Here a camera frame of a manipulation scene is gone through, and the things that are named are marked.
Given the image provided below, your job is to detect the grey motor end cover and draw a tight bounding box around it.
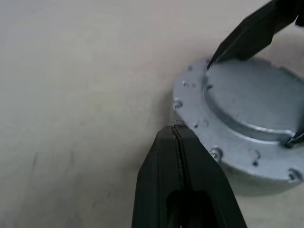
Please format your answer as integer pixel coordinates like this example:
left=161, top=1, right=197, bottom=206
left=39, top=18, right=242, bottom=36
left=172, top=57, right=304, bottom=198

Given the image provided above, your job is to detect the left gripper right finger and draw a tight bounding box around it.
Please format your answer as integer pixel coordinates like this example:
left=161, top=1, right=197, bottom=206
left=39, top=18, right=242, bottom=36
left=175, top=125, right=241, bottom=228

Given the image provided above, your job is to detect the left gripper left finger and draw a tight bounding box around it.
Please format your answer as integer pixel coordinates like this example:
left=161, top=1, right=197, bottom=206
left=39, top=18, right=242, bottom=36
left=131, top=125, right=183, bottom=228

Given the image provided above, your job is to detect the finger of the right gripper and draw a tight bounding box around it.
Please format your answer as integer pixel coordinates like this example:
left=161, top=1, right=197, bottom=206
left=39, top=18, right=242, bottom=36
left=284, top=132, right=304, bottom=149
left=206, top=0, right=304, bottom=70

